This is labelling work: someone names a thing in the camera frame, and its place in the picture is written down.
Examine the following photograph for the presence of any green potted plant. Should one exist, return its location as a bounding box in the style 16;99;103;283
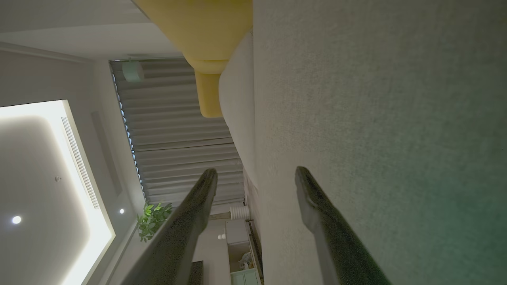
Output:
137;202;173;243

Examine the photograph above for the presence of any white ribbed cylinder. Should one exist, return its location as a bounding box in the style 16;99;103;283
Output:
230;205;251;221

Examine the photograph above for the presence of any grey low cabinet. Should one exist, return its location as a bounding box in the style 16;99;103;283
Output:
226;219;264;285

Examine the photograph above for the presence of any yellow sofa armrest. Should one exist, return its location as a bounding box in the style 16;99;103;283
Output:
195;70;229;118

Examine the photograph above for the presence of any black television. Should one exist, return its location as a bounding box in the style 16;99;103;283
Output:
189;260;204;285

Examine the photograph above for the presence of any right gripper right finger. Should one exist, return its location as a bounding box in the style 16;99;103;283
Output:
295;166;393;285

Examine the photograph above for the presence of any large grey sofa seat cushion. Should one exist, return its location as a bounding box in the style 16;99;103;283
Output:
253;0;507;285

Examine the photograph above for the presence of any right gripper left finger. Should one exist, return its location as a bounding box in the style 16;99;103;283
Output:
121;168;218;285

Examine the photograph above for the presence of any pale green cabinet door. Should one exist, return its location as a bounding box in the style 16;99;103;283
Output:
231;268;261;285

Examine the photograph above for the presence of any grey pleated curtain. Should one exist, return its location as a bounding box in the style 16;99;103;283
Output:
109;59;245;206

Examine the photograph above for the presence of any wide yellow backrest cushion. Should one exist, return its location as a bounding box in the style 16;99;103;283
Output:
133;0;253;74

